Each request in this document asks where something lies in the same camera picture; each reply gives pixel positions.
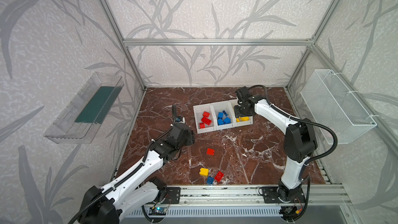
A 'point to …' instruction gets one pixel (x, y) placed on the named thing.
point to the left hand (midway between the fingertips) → (192, 129)
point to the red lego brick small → (201, 125)
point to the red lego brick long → (205, 114)
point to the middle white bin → (219, 107)
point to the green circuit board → (157, 211)
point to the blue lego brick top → (220, 115)
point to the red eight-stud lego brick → (206, 121)
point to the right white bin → (239, 121)
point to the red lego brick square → (210, 151)
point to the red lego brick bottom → (218, 176)
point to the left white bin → (198, 112)
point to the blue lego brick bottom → (210, 180)
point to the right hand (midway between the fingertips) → (239, 108)
